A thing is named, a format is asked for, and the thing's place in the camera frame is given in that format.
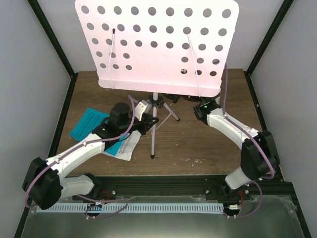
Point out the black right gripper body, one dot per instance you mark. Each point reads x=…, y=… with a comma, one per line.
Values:
x=196, y=99

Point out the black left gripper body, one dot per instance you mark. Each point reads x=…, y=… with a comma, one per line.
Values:
x=142, y=129

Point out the white sheet music page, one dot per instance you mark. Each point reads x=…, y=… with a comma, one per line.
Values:
x=124, y=148

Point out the blue sheet music folder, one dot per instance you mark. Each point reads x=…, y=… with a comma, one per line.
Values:
x=89, y=120

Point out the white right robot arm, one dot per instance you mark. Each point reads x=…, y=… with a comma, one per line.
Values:
x=259, y=156

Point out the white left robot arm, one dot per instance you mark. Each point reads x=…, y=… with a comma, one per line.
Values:
x=47, y=181

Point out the white perforated stand tray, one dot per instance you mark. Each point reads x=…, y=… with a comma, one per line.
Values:
x=161, y=46

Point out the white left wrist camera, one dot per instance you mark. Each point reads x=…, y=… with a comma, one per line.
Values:
x=142, y=107

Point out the black left table rail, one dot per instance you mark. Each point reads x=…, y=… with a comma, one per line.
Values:
x=62, y=117

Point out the light blue slotted cable duct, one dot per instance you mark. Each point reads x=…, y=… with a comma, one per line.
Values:
x=201, y=208

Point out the black front mounting rail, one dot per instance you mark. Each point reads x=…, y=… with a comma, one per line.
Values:
x=211, y=187

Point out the black right corner post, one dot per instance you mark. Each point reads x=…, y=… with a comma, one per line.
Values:
x=285, y=6

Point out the black corner post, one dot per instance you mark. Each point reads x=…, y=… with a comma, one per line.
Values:
x=285, y=6
x=40, y=15

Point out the black left corner post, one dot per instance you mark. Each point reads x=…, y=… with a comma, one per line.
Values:
x=40, y=15

